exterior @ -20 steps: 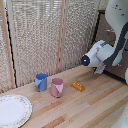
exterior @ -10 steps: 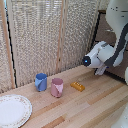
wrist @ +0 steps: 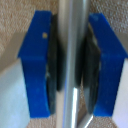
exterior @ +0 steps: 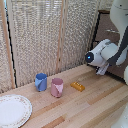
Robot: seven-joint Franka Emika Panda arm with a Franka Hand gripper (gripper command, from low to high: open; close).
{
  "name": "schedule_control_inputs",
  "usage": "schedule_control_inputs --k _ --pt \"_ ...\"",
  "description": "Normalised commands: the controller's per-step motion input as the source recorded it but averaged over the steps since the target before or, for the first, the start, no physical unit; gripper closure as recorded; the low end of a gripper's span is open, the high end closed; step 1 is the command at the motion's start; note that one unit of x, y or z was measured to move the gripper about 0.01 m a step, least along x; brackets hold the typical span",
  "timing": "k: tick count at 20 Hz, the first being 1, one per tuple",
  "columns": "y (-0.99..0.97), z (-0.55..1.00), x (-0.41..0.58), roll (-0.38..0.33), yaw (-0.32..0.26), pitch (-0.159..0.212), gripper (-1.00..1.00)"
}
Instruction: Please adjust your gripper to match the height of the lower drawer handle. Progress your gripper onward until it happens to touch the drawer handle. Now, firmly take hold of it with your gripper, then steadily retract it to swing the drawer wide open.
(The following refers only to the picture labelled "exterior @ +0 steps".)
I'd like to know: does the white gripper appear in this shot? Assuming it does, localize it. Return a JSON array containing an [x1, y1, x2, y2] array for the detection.
[[95, 63, 111, 76]]

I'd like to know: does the orange rectangular block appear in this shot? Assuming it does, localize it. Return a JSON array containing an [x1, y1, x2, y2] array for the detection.
[[70, 81, 86, 93]]

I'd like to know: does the pink cup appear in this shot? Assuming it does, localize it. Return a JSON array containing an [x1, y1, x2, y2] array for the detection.
[[50, 77, 65, 99]]

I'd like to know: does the dark brown drawer cabinet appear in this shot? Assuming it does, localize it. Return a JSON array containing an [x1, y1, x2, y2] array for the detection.
[[89, 9, 128, 82]]

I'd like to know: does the silver upper drawer handle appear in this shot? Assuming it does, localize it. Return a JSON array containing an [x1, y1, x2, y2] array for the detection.
[[105, 29, 121, 35]]

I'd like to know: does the blue cup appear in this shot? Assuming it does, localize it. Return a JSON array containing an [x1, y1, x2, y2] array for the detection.
[[34, 72, 48, 93]]

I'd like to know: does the white patterned plate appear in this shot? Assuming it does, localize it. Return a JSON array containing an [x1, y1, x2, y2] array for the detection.
[[0, 94, 33, 128]]

